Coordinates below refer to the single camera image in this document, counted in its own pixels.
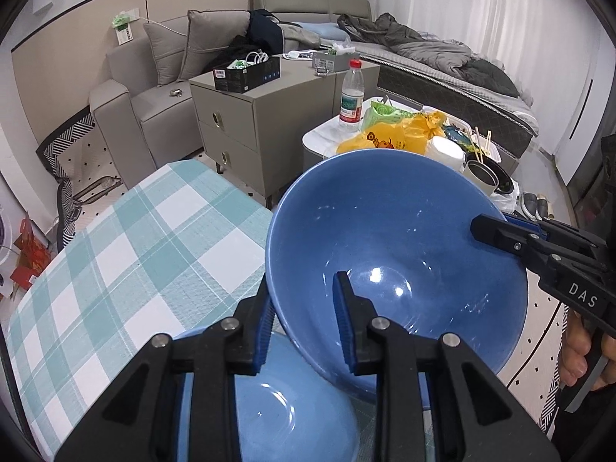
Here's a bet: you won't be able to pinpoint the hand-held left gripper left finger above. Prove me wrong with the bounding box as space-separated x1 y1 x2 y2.
55 274 277 462

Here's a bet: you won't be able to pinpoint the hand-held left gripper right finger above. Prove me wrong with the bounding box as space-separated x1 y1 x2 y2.
333 271 561 462

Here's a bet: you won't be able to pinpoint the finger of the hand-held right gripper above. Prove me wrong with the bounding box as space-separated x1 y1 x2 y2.
470 213 548 271
504 216 608 261

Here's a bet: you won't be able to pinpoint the blue bowl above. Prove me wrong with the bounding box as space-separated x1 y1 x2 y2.
264 149 529 402
176 327 362 462

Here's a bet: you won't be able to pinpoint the person's right hand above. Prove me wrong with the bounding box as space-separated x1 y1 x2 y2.
557 312 594 388

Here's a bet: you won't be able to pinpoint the grey shoes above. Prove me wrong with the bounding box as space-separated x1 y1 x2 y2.
517 192 549 222

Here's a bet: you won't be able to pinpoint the black pot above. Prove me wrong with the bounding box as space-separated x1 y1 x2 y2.
464 154 511 198

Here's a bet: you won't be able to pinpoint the wooden chopsticks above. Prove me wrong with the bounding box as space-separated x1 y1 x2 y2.
474 127 492 164

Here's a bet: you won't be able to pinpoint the white foam container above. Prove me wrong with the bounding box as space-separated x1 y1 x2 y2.
426 137 465 171

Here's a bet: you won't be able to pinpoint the yellow plastic bag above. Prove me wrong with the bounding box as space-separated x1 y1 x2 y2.
336 110 448 156

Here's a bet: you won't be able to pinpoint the teal checked tablecloth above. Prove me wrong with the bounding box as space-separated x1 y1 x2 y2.
7 160 434 462

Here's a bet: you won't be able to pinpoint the grey bed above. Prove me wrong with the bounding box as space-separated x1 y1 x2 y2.
356 53 540 155

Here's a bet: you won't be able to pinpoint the green plastic bag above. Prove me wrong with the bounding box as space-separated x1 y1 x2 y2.
361 101 415 131

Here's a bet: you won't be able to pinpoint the grey blanket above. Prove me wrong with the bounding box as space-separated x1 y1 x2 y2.
392 38 521 98

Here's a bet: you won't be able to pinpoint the white side table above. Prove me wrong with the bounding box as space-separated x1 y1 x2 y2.
302 97 523 188

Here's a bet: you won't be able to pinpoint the clear water bottle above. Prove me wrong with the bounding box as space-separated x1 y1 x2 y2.
338 59 365 128

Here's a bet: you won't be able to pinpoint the white curtain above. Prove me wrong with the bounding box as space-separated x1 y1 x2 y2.
409 0 607 184

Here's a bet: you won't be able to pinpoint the grey nightstand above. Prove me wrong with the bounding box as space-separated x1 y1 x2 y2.
189 60 381 208

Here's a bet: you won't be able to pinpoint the grey tissue box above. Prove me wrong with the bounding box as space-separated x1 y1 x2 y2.
312 44 357 73

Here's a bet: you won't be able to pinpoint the red cardboard box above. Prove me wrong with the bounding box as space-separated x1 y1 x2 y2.
10 219 54 290

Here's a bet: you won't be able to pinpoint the grey sofa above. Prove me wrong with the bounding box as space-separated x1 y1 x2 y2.
89 0 375 189

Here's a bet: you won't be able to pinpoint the black cardboard box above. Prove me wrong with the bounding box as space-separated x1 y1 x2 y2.
213 55 281 94

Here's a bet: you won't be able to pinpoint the blue pillow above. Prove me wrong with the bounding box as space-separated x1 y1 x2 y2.
303 23 347 42

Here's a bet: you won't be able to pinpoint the black bag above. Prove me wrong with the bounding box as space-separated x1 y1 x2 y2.
248 8 285 54

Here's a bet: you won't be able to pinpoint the grey cushion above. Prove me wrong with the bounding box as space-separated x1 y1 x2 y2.
179 10 253 82
143 22 188 87

